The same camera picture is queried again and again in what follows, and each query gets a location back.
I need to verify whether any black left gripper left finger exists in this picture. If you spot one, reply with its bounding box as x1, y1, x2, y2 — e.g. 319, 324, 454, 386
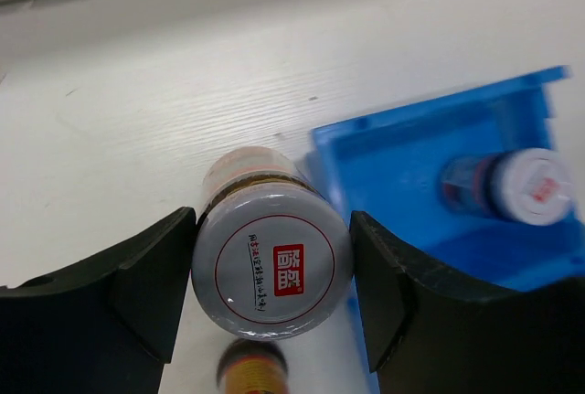
1, 207, 197, 393

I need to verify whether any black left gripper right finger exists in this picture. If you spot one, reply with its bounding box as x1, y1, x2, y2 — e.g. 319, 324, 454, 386
350, 211, 584, 393

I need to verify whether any grey-lid dark jar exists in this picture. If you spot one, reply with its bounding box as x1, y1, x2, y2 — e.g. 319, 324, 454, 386
440, 148, 574, 226
191, 146, 354, 341

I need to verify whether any left red-lid sauce jar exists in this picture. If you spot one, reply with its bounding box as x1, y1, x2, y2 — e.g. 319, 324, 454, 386
216, 339, 290, 394

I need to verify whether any blue three-compartment plastic bin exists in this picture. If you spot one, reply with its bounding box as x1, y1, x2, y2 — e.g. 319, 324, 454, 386
309, 67, 584, 393

